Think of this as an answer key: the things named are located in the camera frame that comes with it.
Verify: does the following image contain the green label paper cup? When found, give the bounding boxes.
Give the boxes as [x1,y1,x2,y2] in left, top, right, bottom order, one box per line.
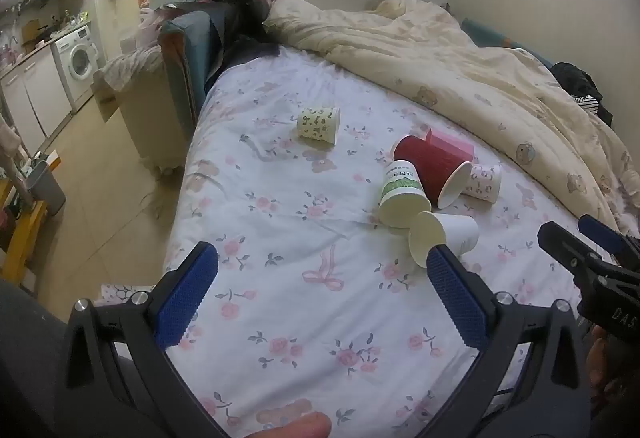
[377,159,432,229]

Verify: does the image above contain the grey trash bin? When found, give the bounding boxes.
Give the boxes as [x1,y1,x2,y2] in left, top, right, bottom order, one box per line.
[25,160,67,217]

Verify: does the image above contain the cardboard box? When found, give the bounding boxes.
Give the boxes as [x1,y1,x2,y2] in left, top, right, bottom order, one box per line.
[91,82,122,123]

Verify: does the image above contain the white washing machine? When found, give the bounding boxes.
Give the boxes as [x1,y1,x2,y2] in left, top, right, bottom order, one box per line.
[50,24,104,113]

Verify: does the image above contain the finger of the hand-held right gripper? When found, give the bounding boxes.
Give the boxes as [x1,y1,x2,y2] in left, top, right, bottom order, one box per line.
[577,214,640,263]
[537,220,603,281]

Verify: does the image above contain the pink blanket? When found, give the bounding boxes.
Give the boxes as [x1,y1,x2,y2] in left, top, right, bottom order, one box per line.
[94,44,167,93]

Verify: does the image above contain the dark clothes pile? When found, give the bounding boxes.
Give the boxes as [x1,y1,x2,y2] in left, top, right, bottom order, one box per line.
[187,0,282,66]

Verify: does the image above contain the cream cup with dark print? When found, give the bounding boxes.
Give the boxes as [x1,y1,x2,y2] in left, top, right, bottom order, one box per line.
[297,105,342,146]

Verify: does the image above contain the white cup with pink print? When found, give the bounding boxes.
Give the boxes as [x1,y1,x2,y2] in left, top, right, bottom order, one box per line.
[462,163,502,205]

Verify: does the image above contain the plain white paper cup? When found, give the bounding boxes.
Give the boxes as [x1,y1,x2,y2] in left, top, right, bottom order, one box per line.
[408,211,480,269]

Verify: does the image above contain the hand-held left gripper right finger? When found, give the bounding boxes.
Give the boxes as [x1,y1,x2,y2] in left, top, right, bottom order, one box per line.
[426,243,593,438]

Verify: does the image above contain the cream bear print quilt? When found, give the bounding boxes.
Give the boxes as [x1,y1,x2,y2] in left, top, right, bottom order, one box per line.
[262,0,640,239]

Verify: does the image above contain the white kitchen cabinet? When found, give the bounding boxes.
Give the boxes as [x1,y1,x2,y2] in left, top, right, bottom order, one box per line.
[0,45,74,156]

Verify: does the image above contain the pink paper cup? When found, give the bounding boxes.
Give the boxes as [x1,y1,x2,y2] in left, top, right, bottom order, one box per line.
[424,128,475,163]

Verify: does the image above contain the striped cloth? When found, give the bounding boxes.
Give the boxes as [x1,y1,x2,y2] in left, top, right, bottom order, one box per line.
[572,94,604,115]

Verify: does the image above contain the blue padded headboard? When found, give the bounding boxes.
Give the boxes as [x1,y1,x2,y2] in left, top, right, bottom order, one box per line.
[157,10,227,131]

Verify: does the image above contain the person's right hand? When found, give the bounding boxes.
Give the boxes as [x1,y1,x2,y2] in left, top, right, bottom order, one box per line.
[586,325,640,421]

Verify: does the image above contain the black clothing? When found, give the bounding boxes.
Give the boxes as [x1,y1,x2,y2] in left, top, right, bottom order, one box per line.
[550,62,615,125]

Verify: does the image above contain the red paper cup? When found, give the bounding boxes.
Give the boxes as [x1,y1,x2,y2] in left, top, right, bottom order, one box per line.
[392,134,473,209]

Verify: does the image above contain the yellow stool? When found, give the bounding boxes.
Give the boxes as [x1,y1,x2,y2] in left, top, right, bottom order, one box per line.
[0,178,49,289]

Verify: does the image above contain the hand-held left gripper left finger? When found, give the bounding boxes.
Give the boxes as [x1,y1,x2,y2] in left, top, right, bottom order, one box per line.
[62,242,236,438]

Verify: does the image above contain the person's left hand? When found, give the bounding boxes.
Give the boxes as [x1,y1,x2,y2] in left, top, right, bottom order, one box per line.
[247,410,333,438]

